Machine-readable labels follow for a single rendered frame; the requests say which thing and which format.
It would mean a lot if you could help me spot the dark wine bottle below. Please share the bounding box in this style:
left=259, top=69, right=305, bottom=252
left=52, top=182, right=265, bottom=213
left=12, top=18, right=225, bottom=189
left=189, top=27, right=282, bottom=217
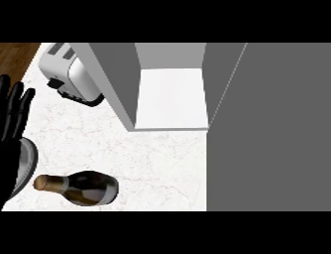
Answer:
left=33, top=170, right=120, bottom=207

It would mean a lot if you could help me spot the grey open cabinet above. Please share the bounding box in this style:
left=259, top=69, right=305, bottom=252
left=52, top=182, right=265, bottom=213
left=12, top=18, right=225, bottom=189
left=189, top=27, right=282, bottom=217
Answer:
left=68, top=43, right=248, bottom=133

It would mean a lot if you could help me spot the dark grey cabinet door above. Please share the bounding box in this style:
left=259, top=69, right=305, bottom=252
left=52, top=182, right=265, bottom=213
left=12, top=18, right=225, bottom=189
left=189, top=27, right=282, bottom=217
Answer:
left=207, top=43, right=331, bottom=212

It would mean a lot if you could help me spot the white toaster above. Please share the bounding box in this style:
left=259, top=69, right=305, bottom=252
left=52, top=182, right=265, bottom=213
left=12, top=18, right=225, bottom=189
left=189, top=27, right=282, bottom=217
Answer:
left=37, top=43, right=105, bottom=108

